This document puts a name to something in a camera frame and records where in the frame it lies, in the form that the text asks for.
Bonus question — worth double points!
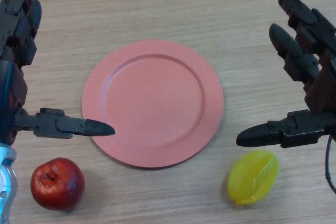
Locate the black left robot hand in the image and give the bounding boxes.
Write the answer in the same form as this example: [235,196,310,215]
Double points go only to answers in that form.
[0,0,116,146]

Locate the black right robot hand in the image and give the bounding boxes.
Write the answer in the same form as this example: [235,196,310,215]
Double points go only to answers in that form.
[235,0,336,149]

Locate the yellow starfruit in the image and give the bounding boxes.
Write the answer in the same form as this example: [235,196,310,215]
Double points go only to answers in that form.
[227,150,280,206]

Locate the pink round plate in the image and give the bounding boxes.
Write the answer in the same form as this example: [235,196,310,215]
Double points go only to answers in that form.
[81,39,224,169]

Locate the red apple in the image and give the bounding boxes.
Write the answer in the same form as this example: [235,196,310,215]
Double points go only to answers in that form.
[30,157,85,211]

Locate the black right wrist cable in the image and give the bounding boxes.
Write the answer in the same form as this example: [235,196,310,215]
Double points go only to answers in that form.
[324,134,336,194]

